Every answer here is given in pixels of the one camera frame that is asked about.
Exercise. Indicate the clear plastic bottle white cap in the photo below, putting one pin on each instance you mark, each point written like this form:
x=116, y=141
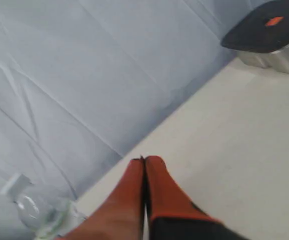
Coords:
x=42, y=209

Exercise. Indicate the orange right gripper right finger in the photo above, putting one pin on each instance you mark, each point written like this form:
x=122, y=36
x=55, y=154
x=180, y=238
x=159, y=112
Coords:
x=172, y=215

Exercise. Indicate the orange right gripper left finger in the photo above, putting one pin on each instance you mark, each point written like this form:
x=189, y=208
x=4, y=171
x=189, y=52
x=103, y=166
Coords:
x=121, y=215

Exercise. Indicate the light blue backdrop cloth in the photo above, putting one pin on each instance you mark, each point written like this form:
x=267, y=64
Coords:
x=82, y=82

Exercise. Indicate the steel container with black lid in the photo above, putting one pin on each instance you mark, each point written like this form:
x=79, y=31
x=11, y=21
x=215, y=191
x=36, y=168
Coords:
x=261, y=39

